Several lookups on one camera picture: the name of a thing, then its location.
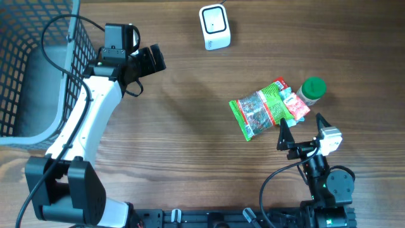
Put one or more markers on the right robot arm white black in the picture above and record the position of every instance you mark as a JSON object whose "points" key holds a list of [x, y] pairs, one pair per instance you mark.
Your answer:
{"points": [[331, 188]]}

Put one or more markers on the teal snack packet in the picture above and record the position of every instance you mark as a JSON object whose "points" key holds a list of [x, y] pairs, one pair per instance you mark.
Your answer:
{"points": [[284, 94]]}

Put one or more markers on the red stick sachet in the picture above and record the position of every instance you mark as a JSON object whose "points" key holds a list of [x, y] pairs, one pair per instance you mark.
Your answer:
{"points": [[281, 83]]}

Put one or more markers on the red tissue pack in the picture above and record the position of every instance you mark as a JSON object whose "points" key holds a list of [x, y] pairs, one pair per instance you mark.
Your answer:
{"points": [[296, 106]]}

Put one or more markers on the green lid seasoning jar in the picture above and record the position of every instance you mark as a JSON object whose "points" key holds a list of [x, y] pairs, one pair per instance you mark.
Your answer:
{"points": [[312, 90]]}

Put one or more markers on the grey plastic mesh basket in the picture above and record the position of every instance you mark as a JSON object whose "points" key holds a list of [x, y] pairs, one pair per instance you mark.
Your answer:
{"points": [[36, 98]]}

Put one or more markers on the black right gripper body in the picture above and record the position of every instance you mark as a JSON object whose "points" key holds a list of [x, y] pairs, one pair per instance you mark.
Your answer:
{"points": [[304, 149]]}

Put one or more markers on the green Haribo candy bag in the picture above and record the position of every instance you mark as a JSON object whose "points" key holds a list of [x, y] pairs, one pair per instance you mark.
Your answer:
{"points": [[259, 111]]}

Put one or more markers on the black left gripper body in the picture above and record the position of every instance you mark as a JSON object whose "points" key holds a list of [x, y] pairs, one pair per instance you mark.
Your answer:
{"points": [[149, 60]]}

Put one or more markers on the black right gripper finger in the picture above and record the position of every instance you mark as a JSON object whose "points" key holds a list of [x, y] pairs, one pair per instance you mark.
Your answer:
{"points": [[285, 139], [321, 121]]}

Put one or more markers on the black mounting rail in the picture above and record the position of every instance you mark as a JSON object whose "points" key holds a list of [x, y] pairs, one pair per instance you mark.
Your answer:
{"points": [[279, 217]]}

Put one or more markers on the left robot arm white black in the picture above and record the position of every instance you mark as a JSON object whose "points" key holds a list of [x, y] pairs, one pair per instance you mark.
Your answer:
{"points": [[63, 184]]}

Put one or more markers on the white barcode scanner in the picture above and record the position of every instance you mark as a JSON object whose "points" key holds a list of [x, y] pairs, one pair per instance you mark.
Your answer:
{"points": [[215, 27]]}

